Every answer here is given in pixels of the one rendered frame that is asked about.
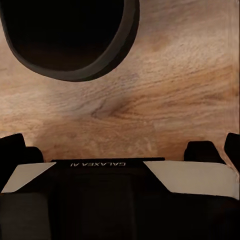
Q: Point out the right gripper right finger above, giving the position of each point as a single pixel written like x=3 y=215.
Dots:
x=232 y=149

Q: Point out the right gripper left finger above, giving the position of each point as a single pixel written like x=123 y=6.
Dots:
x=12 y=149

